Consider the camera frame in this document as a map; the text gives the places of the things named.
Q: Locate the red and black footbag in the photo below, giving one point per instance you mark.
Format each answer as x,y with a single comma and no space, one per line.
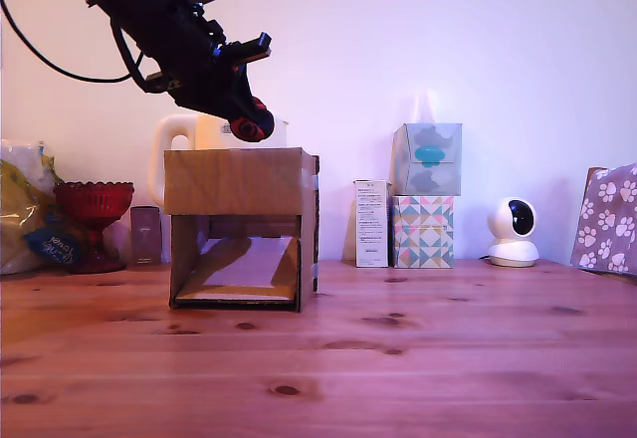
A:
250,129

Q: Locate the cardboard dice tower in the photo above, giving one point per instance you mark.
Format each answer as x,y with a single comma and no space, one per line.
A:
234,181

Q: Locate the cream electric kettle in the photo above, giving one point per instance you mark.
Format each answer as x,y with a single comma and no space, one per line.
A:
171,129

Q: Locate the small grey box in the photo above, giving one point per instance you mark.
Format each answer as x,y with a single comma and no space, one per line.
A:
146,236

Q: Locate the red glass footed bowl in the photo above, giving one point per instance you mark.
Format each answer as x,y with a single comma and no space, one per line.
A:
93,199

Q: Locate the white tissue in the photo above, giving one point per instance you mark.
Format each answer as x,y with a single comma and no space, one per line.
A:
424,109

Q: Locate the tall white printed box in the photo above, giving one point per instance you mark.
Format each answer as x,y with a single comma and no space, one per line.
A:
372,224

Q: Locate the grey cloud-print tissue box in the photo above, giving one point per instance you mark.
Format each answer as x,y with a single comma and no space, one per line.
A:
427,159

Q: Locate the yellow and white plastic bag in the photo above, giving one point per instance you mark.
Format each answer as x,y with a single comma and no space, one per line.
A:
20,199

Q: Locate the geometric pattern box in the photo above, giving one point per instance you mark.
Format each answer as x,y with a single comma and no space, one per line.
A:
423,231

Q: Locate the paw-print fabric bag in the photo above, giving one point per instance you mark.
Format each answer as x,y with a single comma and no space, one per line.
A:
607,219

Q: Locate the small white round camera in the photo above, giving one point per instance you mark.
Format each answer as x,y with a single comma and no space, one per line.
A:
512,229

